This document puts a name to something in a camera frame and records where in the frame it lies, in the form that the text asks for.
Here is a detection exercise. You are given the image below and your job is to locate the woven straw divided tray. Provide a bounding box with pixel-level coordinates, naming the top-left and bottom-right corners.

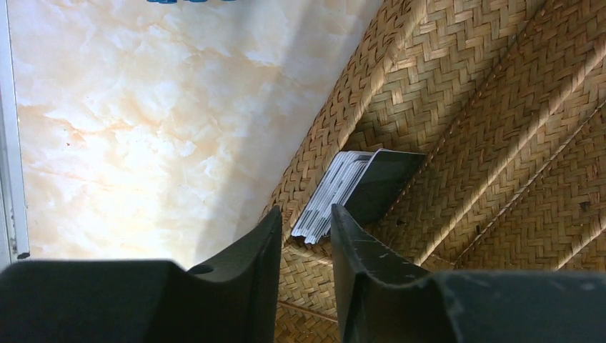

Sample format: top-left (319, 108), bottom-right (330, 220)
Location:
top-left (269, 1), bottom-right (605, 342)

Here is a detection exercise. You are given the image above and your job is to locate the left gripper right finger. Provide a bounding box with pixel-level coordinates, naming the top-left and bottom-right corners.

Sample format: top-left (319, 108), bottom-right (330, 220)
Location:
top-left (331, 204), bottom-right (605, 342)

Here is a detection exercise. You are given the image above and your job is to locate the stack of credit cards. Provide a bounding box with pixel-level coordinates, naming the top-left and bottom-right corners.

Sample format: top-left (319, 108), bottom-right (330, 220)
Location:
top-left (291, 149), bottom-right (425, 244)

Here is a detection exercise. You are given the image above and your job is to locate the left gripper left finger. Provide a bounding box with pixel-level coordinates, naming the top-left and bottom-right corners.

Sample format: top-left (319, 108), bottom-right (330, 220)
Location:
top-left (1, 208), bottom-right (282, 342)

